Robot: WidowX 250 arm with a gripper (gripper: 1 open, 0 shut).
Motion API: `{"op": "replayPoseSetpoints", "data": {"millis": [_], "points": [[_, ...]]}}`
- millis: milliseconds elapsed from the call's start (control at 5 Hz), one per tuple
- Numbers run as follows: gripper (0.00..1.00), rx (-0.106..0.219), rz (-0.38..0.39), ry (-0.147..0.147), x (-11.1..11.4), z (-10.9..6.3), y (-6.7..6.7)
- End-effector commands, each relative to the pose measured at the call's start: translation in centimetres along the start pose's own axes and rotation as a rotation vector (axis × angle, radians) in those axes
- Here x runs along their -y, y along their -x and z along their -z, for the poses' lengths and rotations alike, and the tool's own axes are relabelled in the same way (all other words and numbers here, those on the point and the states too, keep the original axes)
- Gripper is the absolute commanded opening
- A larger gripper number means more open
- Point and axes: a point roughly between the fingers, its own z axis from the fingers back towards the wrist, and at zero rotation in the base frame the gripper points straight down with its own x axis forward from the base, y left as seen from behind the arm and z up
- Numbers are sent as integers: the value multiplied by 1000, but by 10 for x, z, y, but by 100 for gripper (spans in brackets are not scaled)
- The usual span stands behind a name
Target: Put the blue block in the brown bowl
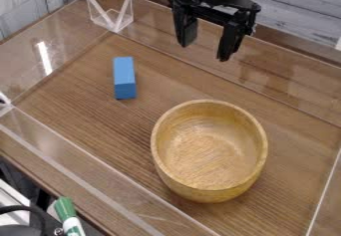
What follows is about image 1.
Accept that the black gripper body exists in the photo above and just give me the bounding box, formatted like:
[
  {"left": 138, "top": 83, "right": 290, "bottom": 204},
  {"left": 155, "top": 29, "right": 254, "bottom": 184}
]
[{"left": 170, "top": 0, "right": 261, "bottom": 26}]

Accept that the blue rectangular block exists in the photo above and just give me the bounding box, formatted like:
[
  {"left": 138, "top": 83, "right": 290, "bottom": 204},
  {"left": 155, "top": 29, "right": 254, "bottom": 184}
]
[{"left": 114, "top": 57, "right": 138, "bottom": 100}]

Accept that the green capped marker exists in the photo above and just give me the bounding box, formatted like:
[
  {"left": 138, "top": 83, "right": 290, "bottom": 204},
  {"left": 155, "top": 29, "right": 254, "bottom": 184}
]
[{"left": 53, "top": 196, "right": 87, "bottom": 236}]

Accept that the brown wooden bowl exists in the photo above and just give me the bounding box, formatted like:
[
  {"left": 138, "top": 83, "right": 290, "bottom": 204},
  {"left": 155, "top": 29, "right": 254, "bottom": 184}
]
[{"left": 151, "top": 100, "right": 269, "bottom": 203}]

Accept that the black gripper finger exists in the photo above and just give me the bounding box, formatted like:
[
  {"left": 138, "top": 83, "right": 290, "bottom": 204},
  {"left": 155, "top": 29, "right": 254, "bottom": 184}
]
[
  {"left": 217, "top": 11, "right": 255, "bottom": 62},
  {"left": 171, "top": 1, "right": 198, "bottom": 47}
]

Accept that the black cable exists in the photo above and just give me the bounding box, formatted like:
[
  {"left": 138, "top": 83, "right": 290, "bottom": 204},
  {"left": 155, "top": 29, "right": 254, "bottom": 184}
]
[{"left": 0, "top": 204, "right": 47, "bottom": 236}]

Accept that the clear acrylic corner bracket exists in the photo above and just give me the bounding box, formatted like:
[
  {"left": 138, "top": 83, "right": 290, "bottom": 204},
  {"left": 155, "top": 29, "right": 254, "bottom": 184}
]
[{"left": 87, "top": 0, "right": 135, "bottom": 33}]

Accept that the clear acrylic tray wall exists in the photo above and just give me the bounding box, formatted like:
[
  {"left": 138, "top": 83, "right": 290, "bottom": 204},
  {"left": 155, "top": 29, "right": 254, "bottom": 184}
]
[{"left": 0, "top": 92, "right": 221, "bottom": 236}]

